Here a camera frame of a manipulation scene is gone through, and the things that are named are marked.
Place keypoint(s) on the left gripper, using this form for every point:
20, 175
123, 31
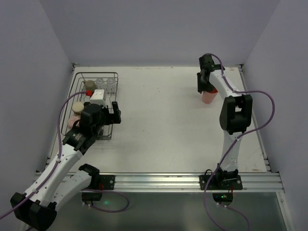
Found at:
109, 116

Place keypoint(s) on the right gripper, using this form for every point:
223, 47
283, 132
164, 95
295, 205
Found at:
203, 84

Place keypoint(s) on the tall salmon pink cup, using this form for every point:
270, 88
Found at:
208, 97

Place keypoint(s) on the clear glass cup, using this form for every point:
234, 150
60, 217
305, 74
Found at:
111, 83
100, 83

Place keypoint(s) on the beige cup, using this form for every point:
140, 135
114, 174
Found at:
77, 108

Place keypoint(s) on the pink mug with handle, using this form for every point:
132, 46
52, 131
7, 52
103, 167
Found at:
72, 120

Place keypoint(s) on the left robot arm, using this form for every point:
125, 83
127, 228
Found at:
38, 205

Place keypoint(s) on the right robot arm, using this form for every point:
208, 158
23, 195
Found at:
234, 119

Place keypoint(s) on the left controller box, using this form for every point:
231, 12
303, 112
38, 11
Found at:
91, 196

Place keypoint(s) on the controller box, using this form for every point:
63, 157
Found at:
91, 196
223, 198

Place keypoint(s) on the right controller box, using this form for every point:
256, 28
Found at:
223, 198

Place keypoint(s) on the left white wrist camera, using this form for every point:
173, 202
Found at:
99, 97

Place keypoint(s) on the black wire dish rack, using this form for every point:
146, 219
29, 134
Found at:
77, 85

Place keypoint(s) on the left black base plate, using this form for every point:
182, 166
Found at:
106, 182

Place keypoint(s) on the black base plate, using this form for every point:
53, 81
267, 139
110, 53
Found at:
215, 184
106, 182

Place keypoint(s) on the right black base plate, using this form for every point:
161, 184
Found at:
215, 184

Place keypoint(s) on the aluminium mounting rail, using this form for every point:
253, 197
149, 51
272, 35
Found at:
189, 182

